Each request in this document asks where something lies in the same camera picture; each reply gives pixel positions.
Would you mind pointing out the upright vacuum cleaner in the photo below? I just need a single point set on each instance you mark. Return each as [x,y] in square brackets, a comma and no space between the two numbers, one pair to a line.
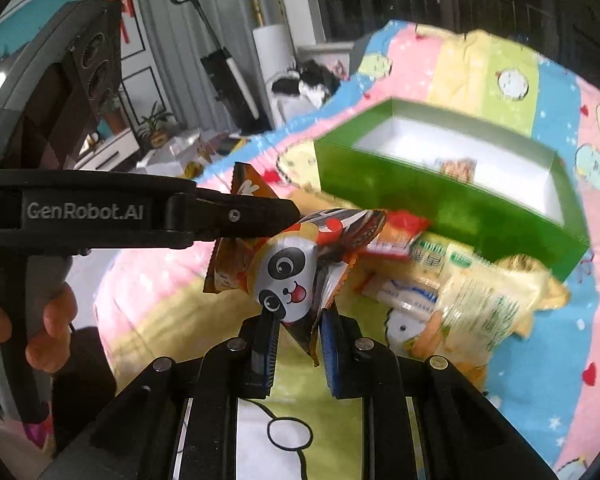
[227,80]

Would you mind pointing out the panda orange snack bag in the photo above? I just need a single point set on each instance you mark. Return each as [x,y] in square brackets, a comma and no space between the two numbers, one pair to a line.
[296,274]

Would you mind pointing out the green cardboard box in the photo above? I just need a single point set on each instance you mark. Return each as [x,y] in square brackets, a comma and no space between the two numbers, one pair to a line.
[522,201]

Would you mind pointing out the golden yellow snack bag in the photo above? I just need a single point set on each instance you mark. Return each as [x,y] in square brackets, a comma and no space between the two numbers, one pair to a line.
[547,292]

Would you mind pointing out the clutter pile on floor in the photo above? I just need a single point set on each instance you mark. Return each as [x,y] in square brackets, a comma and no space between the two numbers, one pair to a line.
[188,154]

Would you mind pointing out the black white clothes pile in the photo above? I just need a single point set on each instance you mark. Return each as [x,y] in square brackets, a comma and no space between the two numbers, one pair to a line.
[309,80]

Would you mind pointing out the red snack packet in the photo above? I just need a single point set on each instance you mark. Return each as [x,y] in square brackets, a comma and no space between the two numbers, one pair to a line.
[396,238]

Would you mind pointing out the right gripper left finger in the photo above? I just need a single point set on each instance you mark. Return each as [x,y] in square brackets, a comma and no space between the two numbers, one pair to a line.
[261,335]

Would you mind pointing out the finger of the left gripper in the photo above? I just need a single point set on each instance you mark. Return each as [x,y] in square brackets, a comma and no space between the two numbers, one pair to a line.
[205,215]

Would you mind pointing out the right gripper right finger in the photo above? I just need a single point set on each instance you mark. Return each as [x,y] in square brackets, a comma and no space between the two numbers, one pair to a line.
[338,334]

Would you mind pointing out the white blue biscuit packet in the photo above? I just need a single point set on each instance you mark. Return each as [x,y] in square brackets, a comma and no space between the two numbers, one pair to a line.
[411,298]

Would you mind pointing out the green soda cracker packet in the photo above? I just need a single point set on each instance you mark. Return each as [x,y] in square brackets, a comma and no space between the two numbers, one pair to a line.
[477,307]

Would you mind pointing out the orange pastry packet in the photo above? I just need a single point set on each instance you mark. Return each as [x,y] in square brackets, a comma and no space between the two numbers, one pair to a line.
[248,182]

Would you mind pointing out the peanut snack clear packet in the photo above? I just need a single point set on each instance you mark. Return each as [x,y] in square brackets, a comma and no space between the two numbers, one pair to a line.
[462,170]

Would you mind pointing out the small potted plant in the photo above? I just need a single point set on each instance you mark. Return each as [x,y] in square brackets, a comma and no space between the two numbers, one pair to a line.
[153,128]

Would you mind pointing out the striped cartoon bedsheet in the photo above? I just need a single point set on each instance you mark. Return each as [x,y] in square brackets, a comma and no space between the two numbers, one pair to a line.
[152,302]

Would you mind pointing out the person's left hand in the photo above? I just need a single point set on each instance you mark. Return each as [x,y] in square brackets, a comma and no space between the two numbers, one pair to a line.
[49,349]

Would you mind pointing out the white tv cabinet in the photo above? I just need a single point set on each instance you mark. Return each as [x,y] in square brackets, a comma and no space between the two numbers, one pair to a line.
[111,153]

